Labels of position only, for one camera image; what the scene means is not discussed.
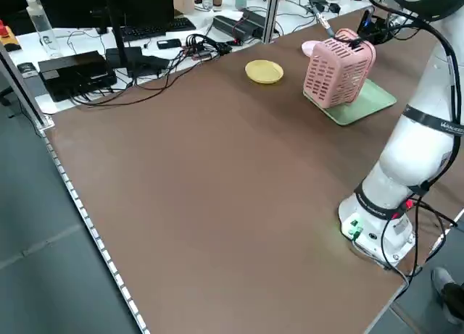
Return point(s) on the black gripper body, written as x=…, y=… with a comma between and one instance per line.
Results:
x=378, y=31

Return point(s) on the small pink plastic basket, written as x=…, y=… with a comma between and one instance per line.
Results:
x=337, y=73

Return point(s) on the green plastic tray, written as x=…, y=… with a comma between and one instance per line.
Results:
x=373, y=98

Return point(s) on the white plate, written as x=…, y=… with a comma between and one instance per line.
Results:
x=307, y=48

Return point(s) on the yellow plate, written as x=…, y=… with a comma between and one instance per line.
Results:
x=264, y=72

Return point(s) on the black power supply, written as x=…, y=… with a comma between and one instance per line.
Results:
x=257, y=17
x=235, y=28

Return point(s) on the brown cardboard box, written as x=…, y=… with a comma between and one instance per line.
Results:
x=183, y=0

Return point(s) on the black phone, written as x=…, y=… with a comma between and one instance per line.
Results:
x=168, y=43

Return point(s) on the black keyboard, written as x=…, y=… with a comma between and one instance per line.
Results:
x=156, y=28

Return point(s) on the black monitor stand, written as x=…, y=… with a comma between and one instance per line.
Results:
x=121, y=40

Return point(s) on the person's foot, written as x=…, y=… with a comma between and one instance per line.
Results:
x=442, y=287

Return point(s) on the black computer monitor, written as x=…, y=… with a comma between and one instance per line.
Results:
x=72, y=4

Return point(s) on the clear plastic bottle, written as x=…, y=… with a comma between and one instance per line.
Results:
x=41, y=22

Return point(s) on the small black device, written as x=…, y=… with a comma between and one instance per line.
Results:
x=28, y=69

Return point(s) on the red emergency stop button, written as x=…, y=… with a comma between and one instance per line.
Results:
x=7, y=35

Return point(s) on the aluminium frame post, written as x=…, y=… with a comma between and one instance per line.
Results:
x=272, y=11

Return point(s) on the black switch box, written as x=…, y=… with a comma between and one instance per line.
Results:
x=76, y=71

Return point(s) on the aluminium frame rail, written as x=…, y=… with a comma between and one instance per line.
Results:
x=21, y=84

